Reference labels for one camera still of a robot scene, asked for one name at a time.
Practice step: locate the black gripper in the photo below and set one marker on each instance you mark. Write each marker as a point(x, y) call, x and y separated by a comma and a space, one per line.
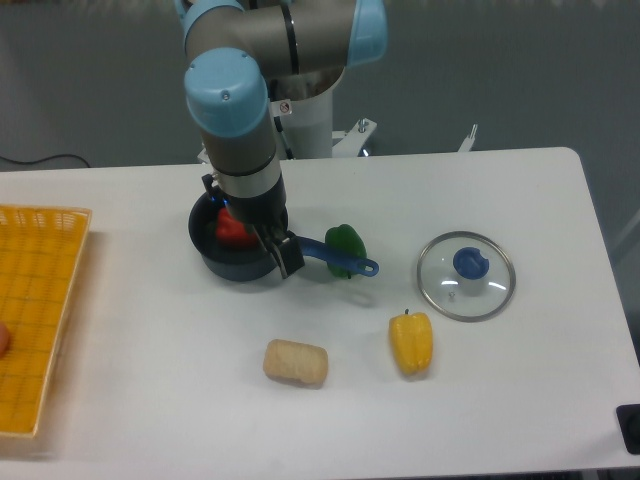
point(267, 213)

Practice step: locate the glass pot lid blue knob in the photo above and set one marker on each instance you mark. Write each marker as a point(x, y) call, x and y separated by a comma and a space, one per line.
point(465, 276)

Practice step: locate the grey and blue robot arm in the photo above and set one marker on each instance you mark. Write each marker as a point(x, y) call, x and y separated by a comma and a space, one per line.
point(259, 86)

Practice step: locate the red bell pepper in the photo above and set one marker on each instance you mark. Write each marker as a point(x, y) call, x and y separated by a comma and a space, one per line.
point(232, 234)

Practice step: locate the green bell pepper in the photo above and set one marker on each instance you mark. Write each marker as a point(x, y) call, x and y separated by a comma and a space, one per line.
point(346, 239)

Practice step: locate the beige bread roll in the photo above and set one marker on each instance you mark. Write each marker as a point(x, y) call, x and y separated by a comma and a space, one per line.
point(296, 362)

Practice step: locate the yellow bell pepper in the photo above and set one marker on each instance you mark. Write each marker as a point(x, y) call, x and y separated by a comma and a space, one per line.
point(412, 342)

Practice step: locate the yellow woven basket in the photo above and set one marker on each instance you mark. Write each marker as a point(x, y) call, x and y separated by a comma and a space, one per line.
point(41, 251)

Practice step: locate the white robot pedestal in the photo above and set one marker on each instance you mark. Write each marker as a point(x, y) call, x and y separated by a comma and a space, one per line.
point(302, 111)

